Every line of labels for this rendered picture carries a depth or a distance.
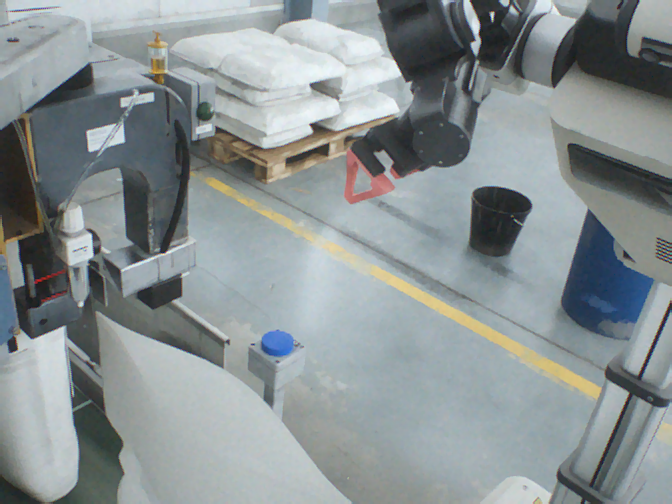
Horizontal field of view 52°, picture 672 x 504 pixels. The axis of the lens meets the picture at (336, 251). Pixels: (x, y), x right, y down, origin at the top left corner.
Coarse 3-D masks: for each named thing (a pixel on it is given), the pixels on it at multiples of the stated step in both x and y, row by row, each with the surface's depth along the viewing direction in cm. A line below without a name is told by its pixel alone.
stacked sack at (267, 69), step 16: (272, 48) 384; (288, 48) 392; (304, 48) 396; (224, 64) 367; (240, 64) 360; (256, 64) 356; (272, 64) 357; (288, 64) 363; (304, 64) 368; (320, 64) 373; (336, 64) 381; (240, 80) 357; (256, 80) 353; (272, 80) 349; (288, 80) 356; (304, 80) 365; (320, 80) 377
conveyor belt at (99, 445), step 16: (80, 400) 173; (80, 416) 168; (96, 416) 169; (80, 432) 164; (96, 432) 164; (112, 432) 165; (80, 448) 160; (96, 448) 160; (112, 448) 161; (80, 464) 156; (96, 464) 156; (112, 464) 157; (0, 480) 150; (80, 480) 152; (96, 480) 152; (112, 480) 153; (0, 496) 146; (16, 496) 147; (64, 496) 148; (80, 496) 148; (96, 496) 149; (112, 496) 149
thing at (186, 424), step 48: (144, 336) 93; (144, 384) 87; (192, 384) 94; (240, 384) 88; (144, 432) 93; (192, 432) 80; (240, 432) 92; (288, 432) 82; (144, 480) 97; (192, 480) 85; (240, 480) 80; (288, 480) 76
